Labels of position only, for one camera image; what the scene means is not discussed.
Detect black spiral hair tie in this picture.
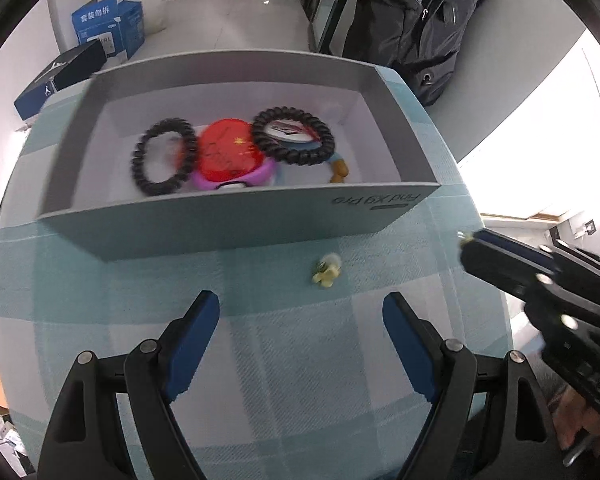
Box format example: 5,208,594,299
250,105,337,166
130,117,200,198

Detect red China pin badge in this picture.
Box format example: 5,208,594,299
197,118,264,183

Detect white China pin badge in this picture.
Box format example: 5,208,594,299
264,119,317,144

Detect right human hand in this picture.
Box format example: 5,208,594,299
553,386,600,456

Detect teal plaid tablecloth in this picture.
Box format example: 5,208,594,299
0,76,512,479

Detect small cartoon figure charm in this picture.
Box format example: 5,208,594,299
312,252,342,288

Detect grey cardboard box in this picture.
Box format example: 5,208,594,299
38,50,441,261

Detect black backpack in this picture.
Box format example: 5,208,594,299
342,0,486,106

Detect dark blue shoe box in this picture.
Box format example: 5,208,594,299
14,39,107,122

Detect blue cardboard carton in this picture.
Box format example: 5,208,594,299
71,0,145,63

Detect purple bracelet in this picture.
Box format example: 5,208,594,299
189,156,278,192

